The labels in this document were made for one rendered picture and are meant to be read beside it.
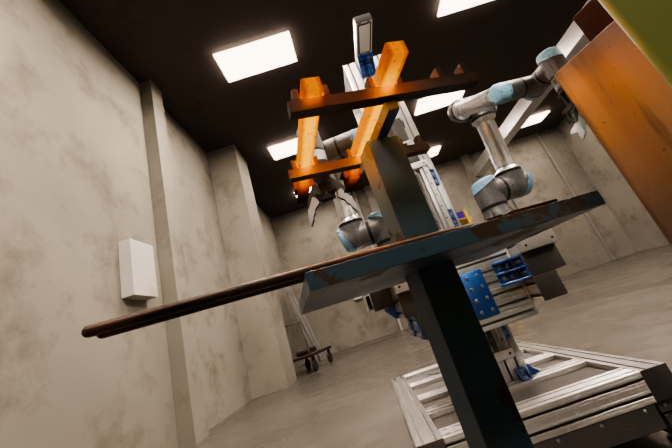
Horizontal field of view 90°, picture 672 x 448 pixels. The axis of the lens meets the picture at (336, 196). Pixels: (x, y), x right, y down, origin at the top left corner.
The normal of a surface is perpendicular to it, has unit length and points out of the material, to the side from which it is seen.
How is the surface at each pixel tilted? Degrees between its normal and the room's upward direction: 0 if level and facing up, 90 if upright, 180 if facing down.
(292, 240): 90
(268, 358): 90
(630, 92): 90
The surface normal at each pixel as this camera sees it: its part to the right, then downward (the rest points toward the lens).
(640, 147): -0.92, 0.16
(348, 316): -0.09, -0.34
